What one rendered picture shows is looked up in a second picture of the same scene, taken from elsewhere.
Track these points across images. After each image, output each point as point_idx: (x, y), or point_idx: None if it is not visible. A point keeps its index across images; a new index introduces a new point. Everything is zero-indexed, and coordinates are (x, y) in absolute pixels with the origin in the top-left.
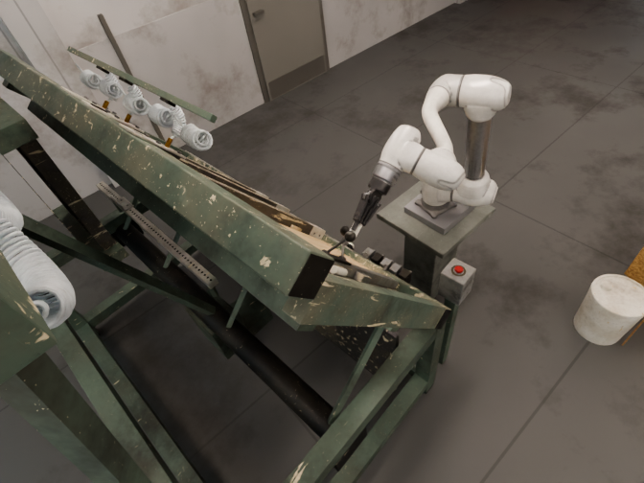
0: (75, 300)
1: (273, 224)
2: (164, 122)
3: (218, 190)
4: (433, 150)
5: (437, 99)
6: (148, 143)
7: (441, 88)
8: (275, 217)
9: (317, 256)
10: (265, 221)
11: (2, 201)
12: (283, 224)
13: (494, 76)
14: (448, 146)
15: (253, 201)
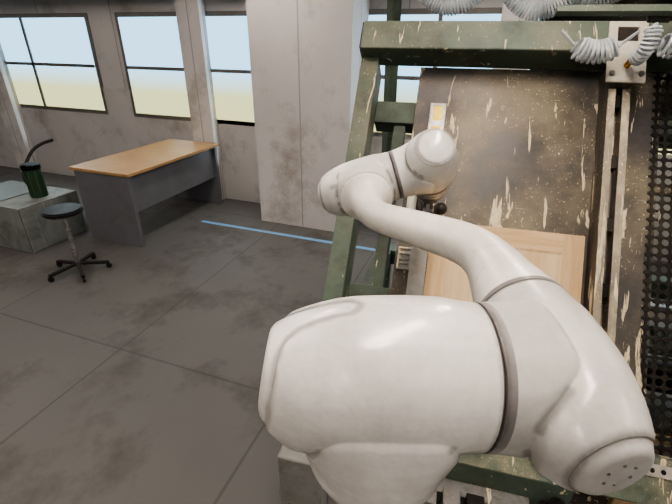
0: (429, 4)
1: (402, 27)
2: (657, 45)
3: (461, 24)
4: (376, 160)
5: (486, 251)
6: (594, 32)
7: (516, 272)
8: (589, 280)
9: (362, 28)
10: (404, 21)
11: (541, 3)
12: (585, 307)
13: (351, 341)
14: (366, 197)
15: (597, 219)
